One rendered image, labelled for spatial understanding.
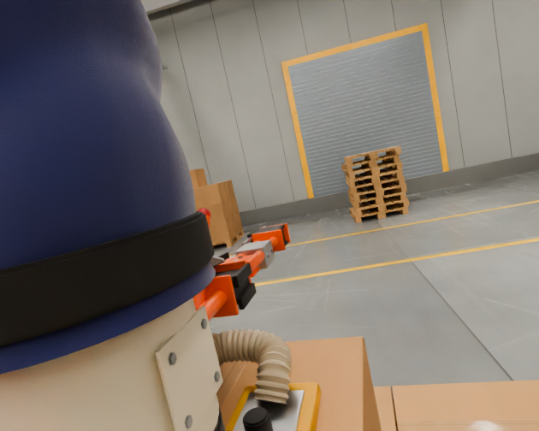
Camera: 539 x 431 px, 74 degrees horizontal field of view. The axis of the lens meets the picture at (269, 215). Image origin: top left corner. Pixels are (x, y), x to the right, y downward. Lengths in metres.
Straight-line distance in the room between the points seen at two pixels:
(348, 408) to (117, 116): 0.39
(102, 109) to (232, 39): 10.20
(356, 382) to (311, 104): 9.27
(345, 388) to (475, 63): 10.24
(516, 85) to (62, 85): 10.72
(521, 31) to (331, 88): 4.52
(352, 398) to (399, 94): 9.52
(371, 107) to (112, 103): 9.51
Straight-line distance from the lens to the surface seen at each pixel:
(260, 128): 9.86
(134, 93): 0.27
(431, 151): 9.93
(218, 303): 0.49
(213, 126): 10.17
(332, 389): 0.51
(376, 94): 9.78
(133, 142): 0.25
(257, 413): 0.42
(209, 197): 7.39
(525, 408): 1.44
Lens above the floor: 1.41
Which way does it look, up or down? 7 degrees down
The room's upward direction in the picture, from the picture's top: 12 degrees counter-clockwise
